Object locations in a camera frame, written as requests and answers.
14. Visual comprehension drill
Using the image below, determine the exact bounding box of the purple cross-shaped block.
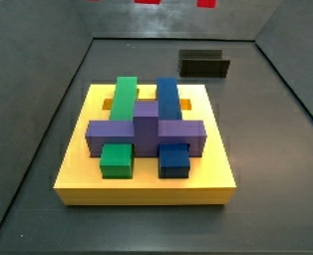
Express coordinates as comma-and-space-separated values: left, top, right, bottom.
85, 102, 207, 157

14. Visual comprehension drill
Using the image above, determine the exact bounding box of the blue wooden bar block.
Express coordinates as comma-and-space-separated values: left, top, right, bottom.
156, 78, 190, 178

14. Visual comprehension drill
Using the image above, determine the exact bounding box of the green wooden bar block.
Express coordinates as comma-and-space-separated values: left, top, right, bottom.
100, 77, 137, 179

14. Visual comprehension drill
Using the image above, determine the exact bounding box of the yellow wooden base board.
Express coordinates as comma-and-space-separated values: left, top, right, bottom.
54, 85, 236, 205

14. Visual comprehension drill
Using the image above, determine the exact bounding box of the black angled bracket stand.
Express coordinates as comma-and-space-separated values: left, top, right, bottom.
177, 50, 230, 78

